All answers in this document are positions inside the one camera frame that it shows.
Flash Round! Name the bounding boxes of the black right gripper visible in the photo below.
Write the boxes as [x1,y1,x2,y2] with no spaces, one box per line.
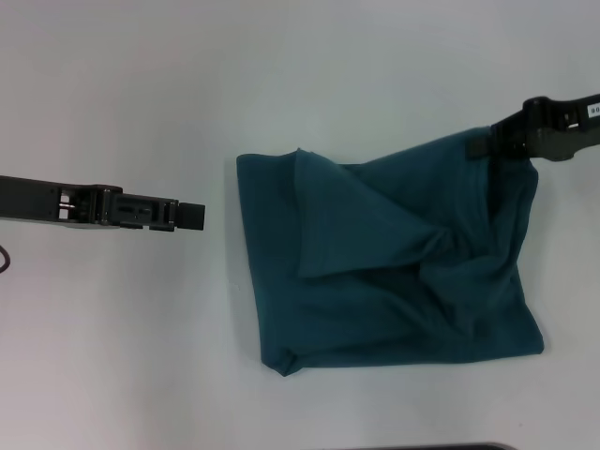
[465,93,600,165]

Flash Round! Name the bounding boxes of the teal blue FREE print T-shirt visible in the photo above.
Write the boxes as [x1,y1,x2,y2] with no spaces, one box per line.
[234,126,548,378]

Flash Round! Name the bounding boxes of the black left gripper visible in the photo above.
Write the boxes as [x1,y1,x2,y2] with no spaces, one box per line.
[0,174,207,233]

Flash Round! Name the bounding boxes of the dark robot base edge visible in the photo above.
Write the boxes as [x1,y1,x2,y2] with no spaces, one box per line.
[413,442,517,450]

